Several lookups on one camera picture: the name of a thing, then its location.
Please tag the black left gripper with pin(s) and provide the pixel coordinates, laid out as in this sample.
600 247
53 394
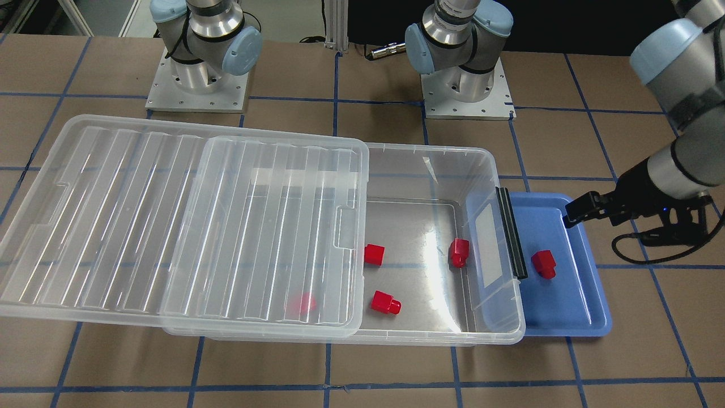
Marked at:
635 191

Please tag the red block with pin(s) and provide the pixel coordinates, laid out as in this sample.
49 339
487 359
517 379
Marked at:
301 306
459 252
385 303
544 264
374 254

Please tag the clear plastic box lid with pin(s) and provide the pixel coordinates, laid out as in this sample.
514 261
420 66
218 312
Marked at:
94 238

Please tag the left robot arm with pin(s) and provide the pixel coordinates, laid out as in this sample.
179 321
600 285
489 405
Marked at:
681 63

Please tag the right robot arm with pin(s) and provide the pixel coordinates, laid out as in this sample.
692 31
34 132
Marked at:
206 42

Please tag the blue plastic tray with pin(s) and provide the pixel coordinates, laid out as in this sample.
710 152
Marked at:
572 304

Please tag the clear plastic storage box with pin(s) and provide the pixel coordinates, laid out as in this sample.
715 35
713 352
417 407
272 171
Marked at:
268 220

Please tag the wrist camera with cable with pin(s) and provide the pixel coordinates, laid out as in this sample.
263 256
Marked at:
681 225

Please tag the black box latch handle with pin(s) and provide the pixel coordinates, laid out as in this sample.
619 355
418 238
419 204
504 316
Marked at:
513 241

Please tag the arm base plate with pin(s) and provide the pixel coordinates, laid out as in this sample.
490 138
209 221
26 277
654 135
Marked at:
196 88
454 94

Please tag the aluminium frame post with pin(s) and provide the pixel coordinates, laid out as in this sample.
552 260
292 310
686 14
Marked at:
335 19

